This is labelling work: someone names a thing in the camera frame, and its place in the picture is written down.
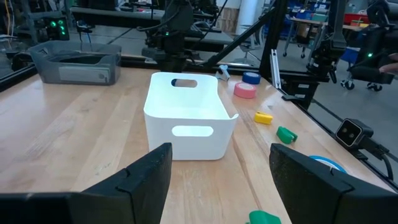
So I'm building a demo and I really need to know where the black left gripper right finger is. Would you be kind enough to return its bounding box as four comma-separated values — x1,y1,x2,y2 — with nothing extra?
269,142,398,224

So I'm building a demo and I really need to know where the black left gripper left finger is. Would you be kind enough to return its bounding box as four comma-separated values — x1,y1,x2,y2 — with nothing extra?
0,142,173,224

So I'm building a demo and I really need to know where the light blue tape roll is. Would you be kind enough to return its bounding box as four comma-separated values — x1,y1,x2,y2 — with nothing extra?
309,154,348,174

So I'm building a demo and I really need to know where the green mini stapler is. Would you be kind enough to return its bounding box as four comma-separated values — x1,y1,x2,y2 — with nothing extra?
275,126,299,145
245,210,282,224

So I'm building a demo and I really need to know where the yellow mini stapler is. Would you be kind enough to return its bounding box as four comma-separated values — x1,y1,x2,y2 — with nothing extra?
254,111,274,126

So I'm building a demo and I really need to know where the pink tape roll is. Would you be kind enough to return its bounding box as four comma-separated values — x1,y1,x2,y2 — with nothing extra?
233,82,257,100

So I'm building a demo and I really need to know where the pale blue staple remover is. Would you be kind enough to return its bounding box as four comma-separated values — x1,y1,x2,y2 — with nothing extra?
215,64,231,82

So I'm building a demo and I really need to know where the dark blue tape roll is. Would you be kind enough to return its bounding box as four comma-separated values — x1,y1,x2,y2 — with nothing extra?
241,72,262,85

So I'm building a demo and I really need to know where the white plastic bin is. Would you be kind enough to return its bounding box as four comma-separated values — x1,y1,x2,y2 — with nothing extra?
143,72,239,161

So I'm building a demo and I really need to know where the black office chair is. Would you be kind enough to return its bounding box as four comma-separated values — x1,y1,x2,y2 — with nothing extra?
340,24,398,93

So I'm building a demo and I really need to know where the person's hand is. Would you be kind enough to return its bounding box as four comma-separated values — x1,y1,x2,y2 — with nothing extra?
379,52,398,74

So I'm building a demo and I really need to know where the dark grey translucent bin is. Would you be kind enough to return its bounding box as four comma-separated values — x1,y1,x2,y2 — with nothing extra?
27,40,122,86

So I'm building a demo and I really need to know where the black computer with green lights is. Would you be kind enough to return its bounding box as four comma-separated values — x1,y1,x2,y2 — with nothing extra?
43,17,70,41

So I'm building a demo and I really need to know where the black table-level camera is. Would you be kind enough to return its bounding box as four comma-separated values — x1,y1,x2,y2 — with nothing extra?
335,118,374,147

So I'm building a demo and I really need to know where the black table camera cable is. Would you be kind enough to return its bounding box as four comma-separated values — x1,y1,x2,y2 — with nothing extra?
357,138,396,183

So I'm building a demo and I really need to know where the silver aluminium bracket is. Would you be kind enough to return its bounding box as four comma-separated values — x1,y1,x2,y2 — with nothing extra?
269,49,282,90

